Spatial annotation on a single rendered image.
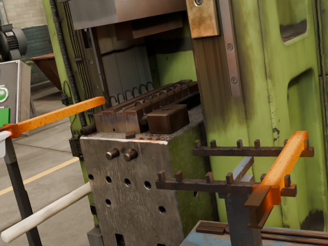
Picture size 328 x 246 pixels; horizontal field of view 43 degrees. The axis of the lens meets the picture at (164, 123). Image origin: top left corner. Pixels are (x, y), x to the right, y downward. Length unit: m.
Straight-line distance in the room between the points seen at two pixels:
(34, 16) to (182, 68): 8.92
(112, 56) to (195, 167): 0.57
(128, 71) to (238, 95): 0.58
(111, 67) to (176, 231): 0.68
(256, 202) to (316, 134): 0.94
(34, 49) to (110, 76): 8.86
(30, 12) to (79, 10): 9.12
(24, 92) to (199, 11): 0.74
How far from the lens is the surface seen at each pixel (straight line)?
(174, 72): 1.81
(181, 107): 1.34
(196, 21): 1.29
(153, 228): 1.42
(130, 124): 1.38
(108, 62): 1.64
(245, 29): 1.25
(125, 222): 1.50
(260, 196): 0.76
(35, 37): 10.51
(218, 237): 1.21
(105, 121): 1.45
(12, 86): 1.65
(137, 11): 1.39
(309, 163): 1.70
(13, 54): 6.65
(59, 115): 1.21
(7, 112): 1.62
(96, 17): 1.37
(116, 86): 1.66
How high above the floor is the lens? 1.28
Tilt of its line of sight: 15 degrees down
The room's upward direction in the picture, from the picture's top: 10 degrees counter-clockwise
